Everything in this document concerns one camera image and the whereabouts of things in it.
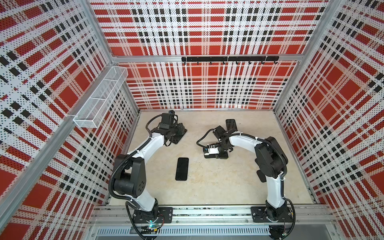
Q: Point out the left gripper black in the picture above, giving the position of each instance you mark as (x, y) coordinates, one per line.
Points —
(180, 128)

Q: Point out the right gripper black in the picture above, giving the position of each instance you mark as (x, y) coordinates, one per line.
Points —
(224, 156)

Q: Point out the black smartphone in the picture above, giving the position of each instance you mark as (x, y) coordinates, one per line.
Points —
(178, 136)
(231, 125)
(182, 169)

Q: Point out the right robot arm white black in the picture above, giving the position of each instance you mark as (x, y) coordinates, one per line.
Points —
(270, 158)

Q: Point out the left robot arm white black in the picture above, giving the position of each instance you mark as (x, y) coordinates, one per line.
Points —
(128, 180)

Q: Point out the black phone case lower right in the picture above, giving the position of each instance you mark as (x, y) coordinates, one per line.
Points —
(261, 176)

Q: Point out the white wire mesh shelf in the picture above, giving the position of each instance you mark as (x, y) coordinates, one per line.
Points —
(102, 95)

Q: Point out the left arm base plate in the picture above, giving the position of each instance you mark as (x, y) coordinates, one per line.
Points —
(157, 215)

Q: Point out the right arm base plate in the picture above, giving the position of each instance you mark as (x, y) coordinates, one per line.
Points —
(271, 215)

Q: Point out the black hook rail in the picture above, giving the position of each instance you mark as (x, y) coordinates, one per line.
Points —
(261, 59)

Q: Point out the aluminium front rail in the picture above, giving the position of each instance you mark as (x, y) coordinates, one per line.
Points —
(312, 222)

